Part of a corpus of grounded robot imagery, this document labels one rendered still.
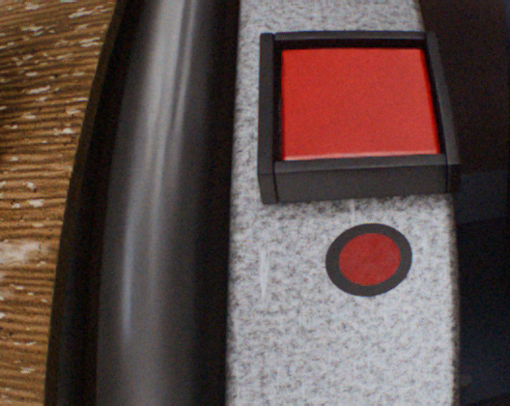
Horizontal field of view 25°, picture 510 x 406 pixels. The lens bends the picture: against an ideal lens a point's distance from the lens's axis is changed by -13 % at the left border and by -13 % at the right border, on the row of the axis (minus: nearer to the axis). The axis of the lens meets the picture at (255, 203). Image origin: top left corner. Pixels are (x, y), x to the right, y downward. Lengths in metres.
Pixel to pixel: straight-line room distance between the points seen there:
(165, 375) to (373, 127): 0.12
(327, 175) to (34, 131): 0.12
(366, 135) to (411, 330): 0.08
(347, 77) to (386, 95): 0.02
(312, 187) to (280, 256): 0.03
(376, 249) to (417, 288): 0.02
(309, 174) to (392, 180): 0.03
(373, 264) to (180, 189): 0.08
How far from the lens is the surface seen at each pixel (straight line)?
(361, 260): 0.44
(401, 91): 0.47
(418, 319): 0.42
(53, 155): 0.46
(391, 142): 0.45
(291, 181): 0.45
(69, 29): 0.52
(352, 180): 0.45
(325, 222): 0.45
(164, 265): 0.44
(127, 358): 0.42
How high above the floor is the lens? 1.27
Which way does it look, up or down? 50 degrees down
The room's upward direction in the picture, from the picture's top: 10 degrees counter-clockwise
